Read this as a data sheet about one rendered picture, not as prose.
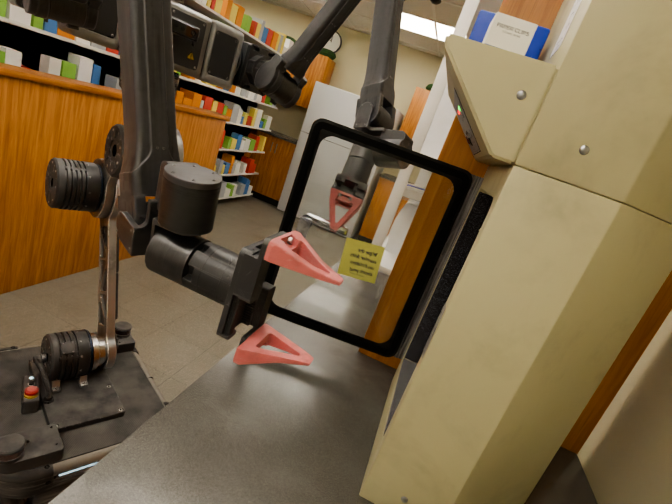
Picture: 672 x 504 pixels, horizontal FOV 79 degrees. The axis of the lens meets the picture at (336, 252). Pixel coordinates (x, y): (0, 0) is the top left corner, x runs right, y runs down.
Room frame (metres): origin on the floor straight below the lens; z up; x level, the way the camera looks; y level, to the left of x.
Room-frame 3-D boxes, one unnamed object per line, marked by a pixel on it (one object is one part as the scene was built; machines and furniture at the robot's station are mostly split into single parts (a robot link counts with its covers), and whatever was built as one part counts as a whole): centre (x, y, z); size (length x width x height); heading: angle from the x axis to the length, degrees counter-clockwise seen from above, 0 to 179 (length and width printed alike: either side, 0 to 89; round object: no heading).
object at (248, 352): (0.39, 0.03, 1.16); 0.09 x 0.07 x 0.07; 79
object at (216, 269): (0.41, 0.10, 1.20); 0.07 x 0.07 x 0.10; 79
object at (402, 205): (0.76, -0.03, 1.19); 0.30 x 0.01 x 0.40; 89
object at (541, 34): (0.70, -0.13, 1.56); 0.10 x 0.10 x 0.09; 79
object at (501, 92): (0.62, -0.12, 1.46); 0.32 x 0.11 x 0.10; 169
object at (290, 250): (0.39, 0.03, 1.23); 0.09 x 0.07 x 0.07; 79
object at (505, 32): (0.58, -0.11, 1.54); 0.05 x 0.05 x 0.06; 85
